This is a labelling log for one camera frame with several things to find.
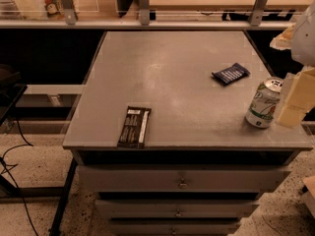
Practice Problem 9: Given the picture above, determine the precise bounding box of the black desk at left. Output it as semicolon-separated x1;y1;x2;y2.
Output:
0;64;27;125

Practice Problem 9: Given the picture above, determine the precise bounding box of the black floor cable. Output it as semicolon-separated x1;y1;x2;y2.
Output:
0;115;40;236

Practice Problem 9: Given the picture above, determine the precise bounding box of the metal shelf rail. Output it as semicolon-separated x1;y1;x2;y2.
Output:
0;0;315;30

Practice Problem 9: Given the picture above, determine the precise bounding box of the top grey drawer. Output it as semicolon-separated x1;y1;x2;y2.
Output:
78;165;289;193

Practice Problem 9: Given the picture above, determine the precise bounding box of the grey drawer cabinet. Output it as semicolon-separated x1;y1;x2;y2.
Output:
62;30;314;236

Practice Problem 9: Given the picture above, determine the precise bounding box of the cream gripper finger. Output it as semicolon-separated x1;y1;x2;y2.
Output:
270;25;294;50
277;66;315;128

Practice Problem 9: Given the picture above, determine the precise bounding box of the white rounded gripper body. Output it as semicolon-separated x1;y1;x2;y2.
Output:
291;1;315;66

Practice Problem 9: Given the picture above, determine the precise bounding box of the grey drawer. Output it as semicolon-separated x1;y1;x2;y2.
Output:
78;165;289;193
95;200;258;219
109;219;240;236

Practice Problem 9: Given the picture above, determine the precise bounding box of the middle grey drawer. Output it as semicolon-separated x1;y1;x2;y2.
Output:
95;200;258;219

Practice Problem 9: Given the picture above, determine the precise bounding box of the cardboard box at right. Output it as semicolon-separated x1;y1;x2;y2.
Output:
301;176;315;218

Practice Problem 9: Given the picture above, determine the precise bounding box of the dark blue snack packet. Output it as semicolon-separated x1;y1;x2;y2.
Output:
212;63;250;87

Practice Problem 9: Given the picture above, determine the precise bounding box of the bottom grey drawer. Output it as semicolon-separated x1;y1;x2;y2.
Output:
109;219;240;236

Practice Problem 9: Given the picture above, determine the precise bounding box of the dark brown snack bar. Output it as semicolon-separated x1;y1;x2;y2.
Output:
117;106;152;149

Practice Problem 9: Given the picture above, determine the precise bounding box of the green white 7up can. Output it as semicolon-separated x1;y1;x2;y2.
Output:
245;77;283;129

